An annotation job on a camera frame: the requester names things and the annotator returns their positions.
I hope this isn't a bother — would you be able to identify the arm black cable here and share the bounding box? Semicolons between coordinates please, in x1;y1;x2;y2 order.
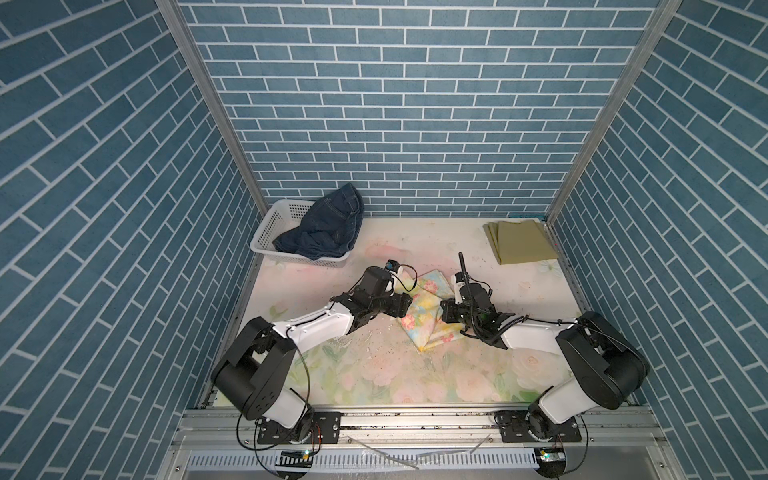
457;251;637;478
235;261;419;480

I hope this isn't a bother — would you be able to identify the olive green skirt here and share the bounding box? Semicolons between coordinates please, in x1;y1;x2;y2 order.
483;220;558;265

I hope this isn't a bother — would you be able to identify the blue denim skirt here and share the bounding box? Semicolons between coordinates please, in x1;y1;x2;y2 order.
272;183;365;261

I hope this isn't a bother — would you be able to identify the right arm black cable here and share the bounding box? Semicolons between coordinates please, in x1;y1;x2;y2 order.
457;251;637;478

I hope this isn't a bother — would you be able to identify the left aluminium corner post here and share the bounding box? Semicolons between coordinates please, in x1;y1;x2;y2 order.
156;0;269;215

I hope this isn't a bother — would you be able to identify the right aluminium corner post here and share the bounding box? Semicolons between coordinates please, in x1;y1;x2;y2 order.
544;0;682;226

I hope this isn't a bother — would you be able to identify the floral pastel skirt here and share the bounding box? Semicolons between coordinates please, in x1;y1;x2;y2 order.
395;269;463;352

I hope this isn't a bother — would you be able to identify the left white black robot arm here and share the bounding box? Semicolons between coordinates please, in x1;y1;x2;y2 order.
211;260;417;439

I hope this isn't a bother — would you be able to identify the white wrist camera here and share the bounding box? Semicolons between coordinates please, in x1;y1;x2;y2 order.
453;281;465;305
385;259;402;275

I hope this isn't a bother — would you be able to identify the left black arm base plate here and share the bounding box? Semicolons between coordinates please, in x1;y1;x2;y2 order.
257;411;342;446

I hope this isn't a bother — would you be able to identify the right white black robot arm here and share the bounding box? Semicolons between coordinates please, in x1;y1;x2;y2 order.
441;281;650;441

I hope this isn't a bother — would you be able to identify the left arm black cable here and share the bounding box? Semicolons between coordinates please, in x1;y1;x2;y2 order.
235;261;419;480

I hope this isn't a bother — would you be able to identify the aluminium front mounting rail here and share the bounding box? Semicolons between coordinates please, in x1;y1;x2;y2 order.
159;404;684;479

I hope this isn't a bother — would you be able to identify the white plastic laundry basket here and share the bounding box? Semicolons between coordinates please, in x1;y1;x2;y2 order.
250;199;351;268

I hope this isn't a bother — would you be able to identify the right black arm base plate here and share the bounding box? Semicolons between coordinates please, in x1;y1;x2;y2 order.
493;410;582;444

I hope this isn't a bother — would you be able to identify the aluminium corner post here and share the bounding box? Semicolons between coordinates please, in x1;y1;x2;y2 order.
156;0;269;215
544;0;682;226

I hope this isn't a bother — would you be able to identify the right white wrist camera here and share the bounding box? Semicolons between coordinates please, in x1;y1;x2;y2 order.
453;281;465;305

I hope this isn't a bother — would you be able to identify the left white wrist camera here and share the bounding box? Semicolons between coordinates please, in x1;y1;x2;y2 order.
385;259;402;275

